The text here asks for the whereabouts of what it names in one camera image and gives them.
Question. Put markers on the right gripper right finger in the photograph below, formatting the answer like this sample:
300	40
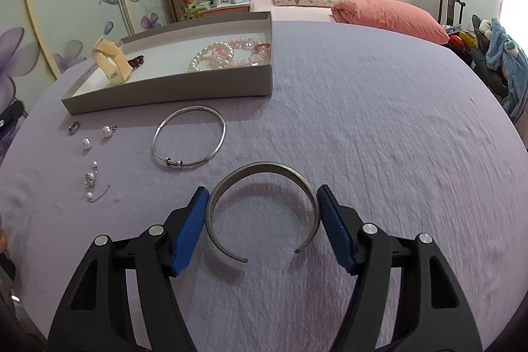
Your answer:
432	311

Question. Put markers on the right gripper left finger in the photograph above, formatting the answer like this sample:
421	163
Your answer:
94	312

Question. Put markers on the yellow wrist watch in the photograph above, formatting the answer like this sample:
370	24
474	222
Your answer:
111	60

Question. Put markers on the white pearl earring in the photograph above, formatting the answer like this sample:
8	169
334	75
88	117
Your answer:
86	144
109	130

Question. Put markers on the small pearl drop earring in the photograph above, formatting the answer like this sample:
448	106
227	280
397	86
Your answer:
94	192

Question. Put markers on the purple tablecloth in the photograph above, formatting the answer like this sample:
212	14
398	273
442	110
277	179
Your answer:
400	129

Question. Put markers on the pink bedside table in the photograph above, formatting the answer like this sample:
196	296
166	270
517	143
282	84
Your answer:
224	9

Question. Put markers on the grey shallow cardboard tray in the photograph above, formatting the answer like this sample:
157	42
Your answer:
163	77

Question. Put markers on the salmon folded duvet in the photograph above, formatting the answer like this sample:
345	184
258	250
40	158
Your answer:
390	15

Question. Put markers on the dark wooden chair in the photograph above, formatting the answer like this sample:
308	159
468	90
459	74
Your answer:
447	9

